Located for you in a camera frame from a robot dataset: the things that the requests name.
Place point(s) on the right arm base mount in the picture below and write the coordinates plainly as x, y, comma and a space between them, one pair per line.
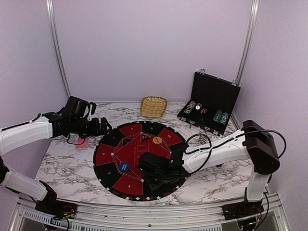
247, 215

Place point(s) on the black poker chip case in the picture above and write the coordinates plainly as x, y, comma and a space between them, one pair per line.
214, 94

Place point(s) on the green chips in case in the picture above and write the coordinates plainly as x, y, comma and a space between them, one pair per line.
221, 117

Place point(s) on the left aluminium frame post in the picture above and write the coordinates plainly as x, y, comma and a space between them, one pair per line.
56, 47

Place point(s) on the black triangular all-in marker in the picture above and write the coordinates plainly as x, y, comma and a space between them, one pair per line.
144, 137

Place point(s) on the woven bamboo tray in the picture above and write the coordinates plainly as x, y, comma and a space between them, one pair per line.
154, 107

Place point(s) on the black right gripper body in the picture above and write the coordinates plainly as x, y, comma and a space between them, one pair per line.
156, 185

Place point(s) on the blue white chips in case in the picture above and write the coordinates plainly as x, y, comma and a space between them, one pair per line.
189, 107

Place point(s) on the right aluminium frame post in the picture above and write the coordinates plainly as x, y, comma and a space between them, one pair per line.
248, 41

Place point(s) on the red playing card deck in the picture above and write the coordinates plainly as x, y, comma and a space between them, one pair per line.
82, 143

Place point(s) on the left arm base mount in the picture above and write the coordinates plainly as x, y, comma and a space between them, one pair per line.
60, 210

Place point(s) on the round red black poker mat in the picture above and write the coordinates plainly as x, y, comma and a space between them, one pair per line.
122, 145

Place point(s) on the aluminium front rail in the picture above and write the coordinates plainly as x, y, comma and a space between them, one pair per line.
190, 217

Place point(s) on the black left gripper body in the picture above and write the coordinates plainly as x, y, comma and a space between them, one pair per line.
87, 130

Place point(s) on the aluminium frame post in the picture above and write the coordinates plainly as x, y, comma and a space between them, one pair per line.
56, 47
248, 41

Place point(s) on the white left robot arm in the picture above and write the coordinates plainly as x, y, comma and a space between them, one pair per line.
75, 118

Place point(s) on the blue small blind button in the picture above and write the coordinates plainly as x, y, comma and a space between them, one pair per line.
124, 167

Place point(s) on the red dice in case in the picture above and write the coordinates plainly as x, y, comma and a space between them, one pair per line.
203, 111

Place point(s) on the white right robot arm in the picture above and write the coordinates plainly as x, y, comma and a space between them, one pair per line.
250, 142

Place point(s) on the orange big blind button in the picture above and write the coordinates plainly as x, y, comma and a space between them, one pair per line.
157, 140

